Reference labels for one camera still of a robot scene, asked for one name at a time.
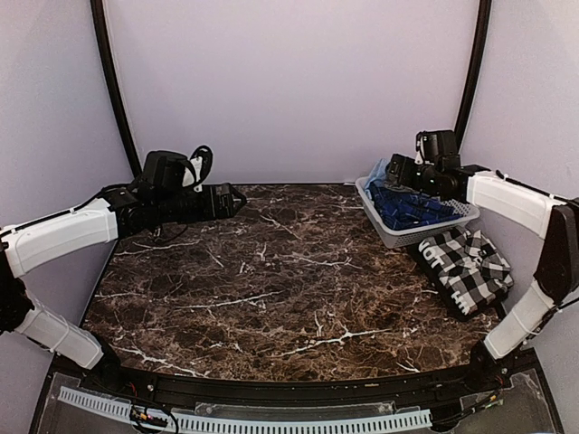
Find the light blue shirt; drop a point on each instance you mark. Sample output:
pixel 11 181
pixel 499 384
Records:
pixel 377 175

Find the blue plaid long sleeve shirt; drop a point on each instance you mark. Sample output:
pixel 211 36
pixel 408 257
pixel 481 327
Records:
pixel 403 211

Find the left black corner post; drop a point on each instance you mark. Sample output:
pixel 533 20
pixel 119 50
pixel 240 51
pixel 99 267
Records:
pixel 99 20

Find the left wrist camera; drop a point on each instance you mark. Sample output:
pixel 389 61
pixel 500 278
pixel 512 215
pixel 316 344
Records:
pixel 172 171

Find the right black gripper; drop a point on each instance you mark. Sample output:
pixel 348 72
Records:
pixel 403 178

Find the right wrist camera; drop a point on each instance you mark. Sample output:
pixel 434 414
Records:
pixel 437 148

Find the black white checkered folded shirt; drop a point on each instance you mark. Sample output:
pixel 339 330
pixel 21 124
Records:
pixel 467 270

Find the right black corner post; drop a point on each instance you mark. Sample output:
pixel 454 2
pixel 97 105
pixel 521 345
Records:
pixel 472 77

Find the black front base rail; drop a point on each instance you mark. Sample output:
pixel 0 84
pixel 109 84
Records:
pixel 438 388

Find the black corner post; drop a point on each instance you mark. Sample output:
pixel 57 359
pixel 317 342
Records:
pixel 472 77
pixel 99 20

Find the white plastic laundry basket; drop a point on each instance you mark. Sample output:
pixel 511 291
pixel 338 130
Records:
pixel 396 239

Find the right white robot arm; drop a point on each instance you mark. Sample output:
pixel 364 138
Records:
pixel 544 248

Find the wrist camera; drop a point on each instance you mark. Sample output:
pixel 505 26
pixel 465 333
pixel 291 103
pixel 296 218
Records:
pixel 172 171
pixel 437 148

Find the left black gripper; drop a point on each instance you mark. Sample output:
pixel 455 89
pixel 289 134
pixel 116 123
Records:
pixel 212 211

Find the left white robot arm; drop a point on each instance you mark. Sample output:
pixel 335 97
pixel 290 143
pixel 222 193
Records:
pixel 114 213

